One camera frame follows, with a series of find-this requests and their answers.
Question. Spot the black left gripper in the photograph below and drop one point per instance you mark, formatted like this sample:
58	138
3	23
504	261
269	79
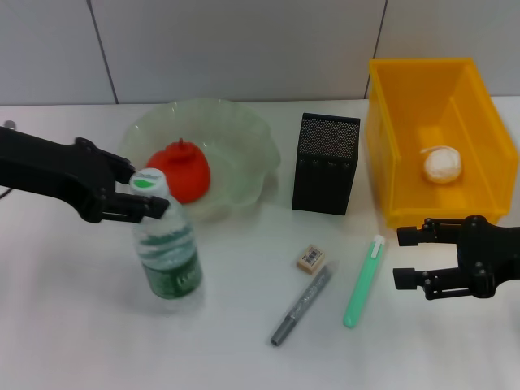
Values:
48	170

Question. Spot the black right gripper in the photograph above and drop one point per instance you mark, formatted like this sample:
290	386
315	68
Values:
495	256

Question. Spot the mint green retractable pen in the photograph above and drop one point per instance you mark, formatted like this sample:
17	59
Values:
363	280

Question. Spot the clear water bottle green label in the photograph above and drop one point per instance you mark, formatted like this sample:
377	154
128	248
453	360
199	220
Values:
170	268

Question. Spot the white paper ball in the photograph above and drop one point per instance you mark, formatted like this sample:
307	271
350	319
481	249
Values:
443	164

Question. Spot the beige eraser with barcode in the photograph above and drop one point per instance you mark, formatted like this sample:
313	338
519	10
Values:
311	256

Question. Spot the grey marker pen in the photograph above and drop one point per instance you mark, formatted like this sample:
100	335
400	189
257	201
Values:
302	304

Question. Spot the black mesh pen holder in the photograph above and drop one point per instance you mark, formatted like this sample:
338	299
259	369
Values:
321	178

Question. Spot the pale green glass fruit plate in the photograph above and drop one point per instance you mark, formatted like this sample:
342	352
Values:
243	154

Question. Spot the yellow plastic bin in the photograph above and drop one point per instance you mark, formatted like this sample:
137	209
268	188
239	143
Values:
394	162

